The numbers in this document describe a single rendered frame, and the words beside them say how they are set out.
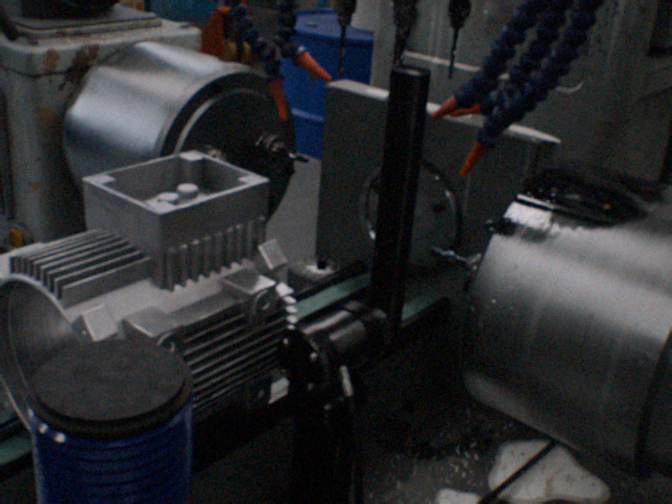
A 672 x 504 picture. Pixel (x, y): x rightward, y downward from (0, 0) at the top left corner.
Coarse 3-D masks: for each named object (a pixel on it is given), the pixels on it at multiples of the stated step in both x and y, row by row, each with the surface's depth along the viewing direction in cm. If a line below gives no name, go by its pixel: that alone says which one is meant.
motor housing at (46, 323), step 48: (96, 240) 68; (0, 288) 68; (48, 288) 63; (96, 288) 64; (144, 288) 67; (192, 288) 69; (288, 288) 75; (0, 336) 72; (48, 336) 76; (192, 336) 66; (240, 336) 70
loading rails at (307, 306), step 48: (336, 288) 105; (432, 336) 102; (384, 384) 96; (432, 384) 106; (0, 432) 74; (240, 432) 78; (288, 432) 84; (0, 480) 72; (192, 480) 75; (240, 480) 81; (288, 480) 87
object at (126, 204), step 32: (160, 160) 76; (192, 160) 76; (96, 192) 69; (128, 192) 74; (160, 192) 77; (192, 192) 72; (224, 192) 70; (256, 192) 72; (96, 224) 71; (128, 224) 68; (160, 224) 65; (192, 224) 68; (224, 224) 70; (256, 224) 74; (160, 256) 66; (192, 256) 69; (224, 256) 72; (160, 288) 67
